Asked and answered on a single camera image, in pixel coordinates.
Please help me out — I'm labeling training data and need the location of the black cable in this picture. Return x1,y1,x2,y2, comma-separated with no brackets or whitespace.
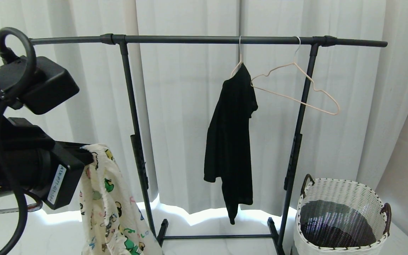
0,27,38,255

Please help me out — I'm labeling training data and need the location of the white curtain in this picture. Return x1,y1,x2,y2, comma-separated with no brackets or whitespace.
0,0,408,227

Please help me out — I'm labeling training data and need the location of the black garment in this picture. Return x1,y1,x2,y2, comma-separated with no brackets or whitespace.
204,63,259,226

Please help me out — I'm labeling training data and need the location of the pink clothes hanger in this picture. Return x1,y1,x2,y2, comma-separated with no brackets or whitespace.
230,36,244,79
250,36,341,116

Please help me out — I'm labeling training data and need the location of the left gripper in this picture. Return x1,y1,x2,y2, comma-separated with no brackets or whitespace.
0,117,86,210

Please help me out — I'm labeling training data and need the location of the cream printed garment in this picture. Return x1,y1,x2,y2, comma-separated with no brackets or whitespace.
79,143,164,255

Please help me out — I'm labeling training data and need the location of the white laundry basket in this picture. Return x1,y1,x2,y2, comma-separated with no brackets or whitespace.
293,174,392,255

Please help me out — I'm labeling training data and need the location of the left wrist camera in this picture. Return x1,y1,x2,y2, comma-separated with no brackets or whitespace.
0,56,80,116

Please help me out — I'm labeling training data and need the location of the black clothes rack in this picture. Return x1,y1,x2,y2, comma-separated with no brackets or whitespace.
29,34,389,255

